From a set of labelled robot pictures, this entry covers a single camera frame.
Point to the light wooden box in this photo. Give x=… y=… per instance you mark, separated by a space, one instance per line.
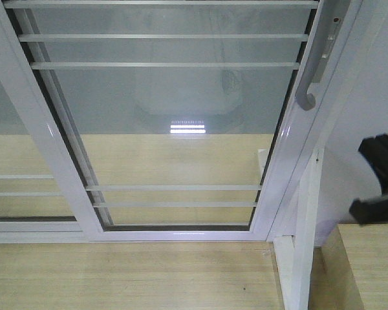
x=356 y=263

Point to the white right support bracket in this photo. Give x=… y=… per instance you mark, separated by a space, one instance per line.
x=294 y=252

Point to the grey door handle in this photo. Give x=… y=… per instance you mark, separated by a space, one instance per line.
x=305 y=100

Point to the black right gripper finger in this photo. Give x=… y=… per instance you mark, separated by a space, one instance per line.
x=374 y=210

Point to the white fixed glass door panel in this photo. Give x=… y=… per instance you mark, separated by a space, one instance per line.
x=32 y=206

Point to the white sliding glass door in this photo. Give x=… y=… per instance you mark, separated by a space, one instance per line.
x=179 y=68

